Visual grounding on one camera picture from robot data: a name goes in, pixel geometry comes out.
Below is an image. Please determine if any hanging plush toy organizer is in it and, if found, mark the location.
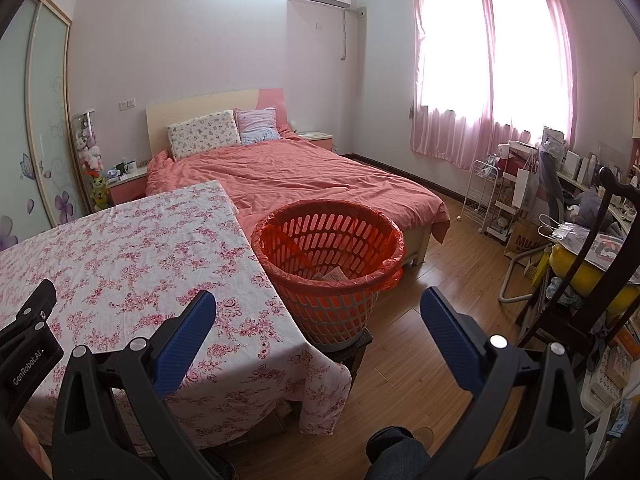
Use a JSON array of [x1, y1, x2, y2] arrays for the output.
[[72, 110, 108, 211]]

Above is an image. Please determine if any white wire trolley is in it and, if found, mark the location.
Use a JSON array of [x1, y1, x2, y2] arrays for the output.
[[460, 160, 501, 235]]

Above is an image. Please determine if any white paper bag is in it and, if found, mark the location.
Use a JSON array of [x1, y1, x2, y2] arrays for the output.
[[510, 169, 541, 211]]

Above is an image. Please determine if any flower printed sliding wardrobe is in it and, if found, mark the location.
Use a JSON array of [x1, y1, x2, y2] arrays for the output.
[[0, 0, 93, 253]]

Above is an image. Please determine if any orange plastic bag liner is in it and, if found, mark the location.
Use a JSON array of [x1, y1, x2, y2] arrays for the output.
[[251, 199, 406, 293]]

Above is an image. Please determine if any brown paper bag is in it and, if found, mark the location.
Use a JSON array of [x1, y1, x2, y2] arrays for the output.
[[504, 220, 546, 261]]

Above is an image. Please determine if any pink nightstand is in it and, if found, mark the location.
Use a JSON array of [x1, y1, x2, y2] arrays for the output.
[[296, 131, 335, 152], [106, 165, 150, 207]]

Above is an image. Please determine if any white picture frame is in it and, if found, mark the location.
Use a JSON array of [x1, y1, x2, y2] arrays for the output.
[[541, 126, 567, 156]]

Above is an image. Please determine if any pink curtain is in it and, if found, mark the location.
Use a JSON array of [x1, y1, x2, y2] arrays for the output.
[[480, 0, 576, 171], [409, 0, 496, 156]]

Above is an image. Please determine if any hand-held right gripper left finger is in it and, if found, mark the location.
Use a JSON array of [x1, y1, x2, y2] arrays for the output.
[[51, 289, 236, 480]]

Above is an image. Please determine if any dark wooden stool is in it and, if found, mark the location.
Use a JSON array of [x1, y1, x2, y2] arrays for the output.
[[325, 329, 373, 386]]

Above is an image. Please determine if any floral print pillow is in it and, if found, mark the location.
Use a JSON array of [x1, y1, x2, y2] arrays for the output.
[[166, 110, 242, 161]]

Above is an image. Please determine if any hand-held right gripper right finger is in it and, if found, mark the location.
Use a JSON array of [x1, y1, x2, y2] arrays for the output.
[[419, 286, 588, 480]]

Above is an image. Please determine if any orange plastic laundry basket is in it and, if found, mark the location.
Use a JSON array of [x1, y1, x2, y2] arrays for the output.
[[251, 199, 406, 346]]

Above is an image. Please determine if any white handled bag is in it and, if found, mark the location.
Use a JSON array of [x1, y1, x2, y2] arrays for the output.
[[537, 214, 591, 247]]

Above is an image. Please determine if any beige pink headboard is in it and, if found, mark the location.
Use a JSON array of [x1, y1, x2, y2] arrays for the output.
[[146, 88, 290, 161]]

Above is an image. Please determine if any person's jeans leg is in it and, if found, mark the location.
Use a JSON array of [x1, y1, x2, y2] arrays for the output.
[[366, 425, 433, 480]]

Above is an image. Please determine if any dark wooden chair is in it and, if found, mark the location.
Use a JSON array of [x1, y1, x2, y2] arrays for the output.
[[515, 166, 640, 361]]

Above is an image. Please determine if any yellow container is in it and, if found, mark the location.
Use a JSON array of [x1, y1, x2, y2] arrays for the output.
[[549, 245, 640, 311]]

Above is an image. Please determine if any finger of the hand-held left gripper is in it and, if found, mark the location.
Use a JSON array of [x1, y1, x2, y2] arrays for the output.
[[0, 278, 57, 346]]

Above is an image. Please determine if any wooden bed frame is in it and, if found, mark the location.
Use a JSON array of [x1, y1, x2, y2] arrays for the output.
[[397, 220, 436, 267]]

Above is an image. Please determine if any pink floral tablecloth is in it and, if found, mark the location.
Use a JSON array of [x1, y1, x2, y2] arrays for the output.
[[0, 180, 352, 448]]

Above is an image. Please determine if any coral bed duvet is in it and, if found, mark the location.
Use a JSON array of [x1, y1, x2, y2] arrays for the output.
[[145, 127, 451, 246]]

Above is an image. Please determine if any grey office chair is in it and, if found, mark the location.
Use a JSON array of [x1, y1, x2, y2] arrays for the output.
[[537, 150, 566, 231]]

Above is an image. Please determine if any pink striped pillow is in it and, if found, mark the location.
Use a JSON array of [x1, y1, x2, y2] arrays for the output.
[[234, 106, 281, 145]]

